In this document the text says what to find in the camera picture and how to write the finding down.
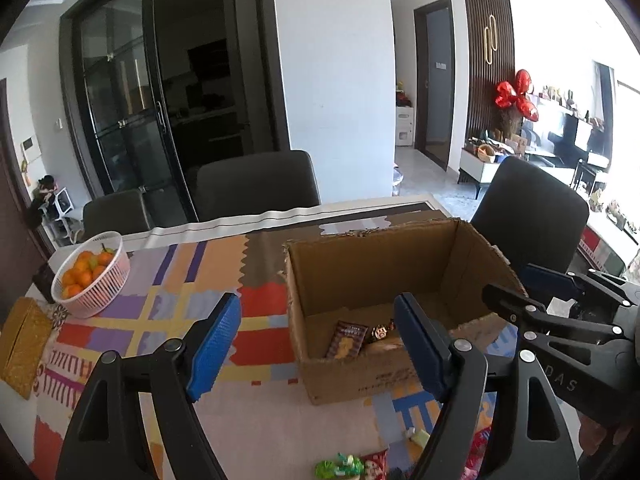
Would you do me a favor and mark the golden wrapped snack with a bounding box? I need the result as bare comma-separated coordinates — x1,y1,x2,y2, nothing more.
367,325,403,353

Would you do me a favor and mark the grey dining chair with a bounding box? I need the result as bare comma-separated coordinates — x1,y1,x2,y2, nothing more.
82,189,151,238
470,156,591,276
196,150,322,223

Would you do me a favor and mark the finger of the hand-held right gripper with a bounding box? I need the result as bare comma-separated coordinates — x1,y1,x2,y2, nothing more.
520,262,640,307
482,284,628,361

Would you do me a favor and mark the red snack packet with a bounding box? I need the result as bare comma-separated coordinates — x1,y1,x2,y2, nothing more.
362,452,389,480

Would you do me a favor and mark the colourful patterned tablecloth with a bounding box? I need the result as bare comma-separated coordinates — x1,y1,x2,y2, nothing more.
27,205,526,480

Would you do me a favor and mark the pile of oranges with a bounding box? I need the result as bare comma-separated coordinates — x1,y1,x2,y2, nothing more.
61,245,118,298

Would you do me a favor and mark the white sideboard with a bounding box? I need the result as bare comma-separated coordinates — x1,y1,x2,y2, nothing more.
457,147,506,201

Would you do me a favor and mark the black glass sliding door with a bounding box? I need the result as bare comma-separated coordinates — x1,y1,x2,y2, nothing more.
60,0,291,221

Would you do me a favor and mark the black piano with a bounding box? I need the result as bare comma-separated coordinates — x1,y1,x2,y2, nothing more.
547,110,611,171

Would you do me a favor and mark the brown snack packet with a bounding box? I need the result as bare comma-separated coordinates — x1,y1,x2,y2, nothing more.
325,321,368,360

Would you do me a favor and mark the white stool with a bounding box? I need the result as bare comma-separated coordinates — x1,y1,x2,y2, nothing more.
42,187,83,248

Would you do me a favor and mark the small white cabinet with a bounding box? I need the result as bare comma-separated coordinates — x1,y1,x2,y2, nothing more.
395,105,416,148

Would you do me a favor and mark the dark room door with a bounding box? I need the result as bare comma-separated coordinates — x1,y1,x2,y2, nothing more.
414,0,463,171

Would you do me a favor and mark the brown cardboard box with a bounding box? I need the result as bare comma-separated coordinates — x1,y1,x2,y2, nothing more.
282,217,528,406

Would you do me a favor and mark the white plastic basket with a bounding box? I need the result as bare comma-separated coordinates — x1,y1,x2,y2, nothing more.
51,231,131,318

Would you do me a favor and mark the yellow woven mat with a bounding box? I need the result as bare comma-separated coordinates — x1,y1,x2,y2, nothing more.
0,297,56,401

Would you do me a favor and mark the black plush toy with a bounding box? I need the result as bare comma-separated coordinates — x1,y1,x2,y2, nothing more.
30,175,58,211

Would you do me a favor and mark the bunch of red foil balloons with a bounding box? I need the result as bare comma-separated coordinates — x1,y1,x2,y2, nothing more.
495,69,541,123

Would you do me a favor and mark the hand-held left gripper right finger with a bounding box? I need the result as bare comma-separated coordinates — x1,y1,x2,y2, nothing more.
392,292,581,480

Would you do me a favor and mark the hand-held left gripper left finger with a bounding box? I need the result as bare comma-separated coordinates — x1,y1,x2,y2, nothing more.
55,292,243,480

